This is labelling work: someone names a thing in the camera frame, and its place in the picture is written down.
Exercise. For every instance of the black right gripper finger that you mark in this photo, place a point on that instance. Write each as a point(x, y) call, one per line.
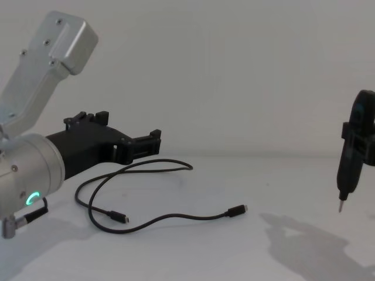
point(372, 146)
point(359, 146)

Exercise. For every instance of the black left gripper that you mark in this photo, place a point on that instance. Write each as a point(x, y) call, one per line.
point(85, 146)

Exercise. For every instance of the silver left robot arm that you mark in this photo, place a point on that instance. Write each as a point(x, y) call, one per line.
point(32, 164)

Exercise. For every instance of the white curtain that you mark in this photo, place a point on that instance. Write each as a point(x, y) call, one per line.
point(219, 73)

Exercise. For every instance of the white table cloth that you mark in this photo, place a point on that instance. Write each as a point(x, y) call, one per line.
point(205, 234)

